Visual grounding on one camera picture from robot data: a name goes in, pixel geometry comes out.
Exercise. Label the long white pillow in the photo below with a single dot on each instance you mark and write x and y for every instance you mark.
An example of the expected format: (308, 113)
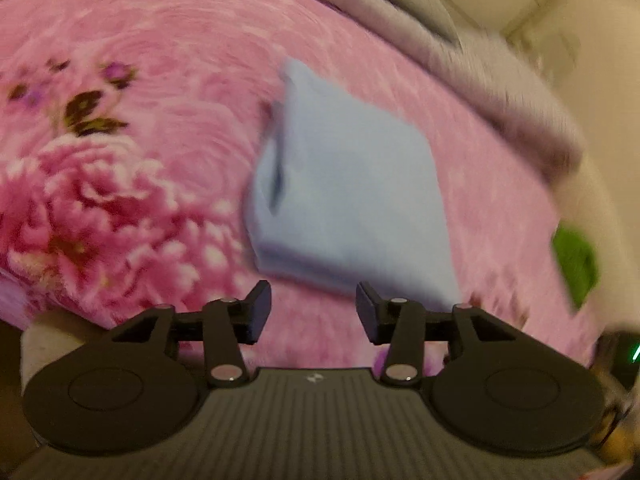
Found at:
(600, 220)

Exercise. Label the pink floral blanket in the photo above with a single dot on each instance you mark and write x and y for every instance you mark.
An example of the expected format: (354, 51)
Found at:
(150, 60)

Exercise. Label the striped lilac quilt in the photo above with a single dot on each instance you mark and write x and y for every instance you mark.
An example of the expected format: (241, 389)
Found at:
(500, 95)

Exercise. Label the green cloth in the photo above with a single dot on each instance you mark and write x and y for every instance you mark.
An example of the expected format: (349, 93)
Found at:
(577, 260)

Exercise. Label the grey ribbed pillow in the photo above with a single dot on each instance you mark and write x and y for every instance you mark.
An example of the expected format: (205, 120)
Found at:
(415, 0)

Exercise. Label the light blue shirt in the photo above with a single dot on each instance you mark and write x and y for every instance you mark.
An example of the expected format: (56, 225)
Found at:
(350, 200)

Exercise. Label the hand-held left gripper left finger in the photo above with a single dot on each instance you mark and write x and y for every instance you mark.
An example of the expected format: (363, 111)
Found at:
(260, 312)

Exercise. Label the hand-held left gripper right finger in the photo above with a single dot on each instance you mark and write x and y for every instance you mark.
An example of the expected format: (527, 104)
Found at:
(365, 312)

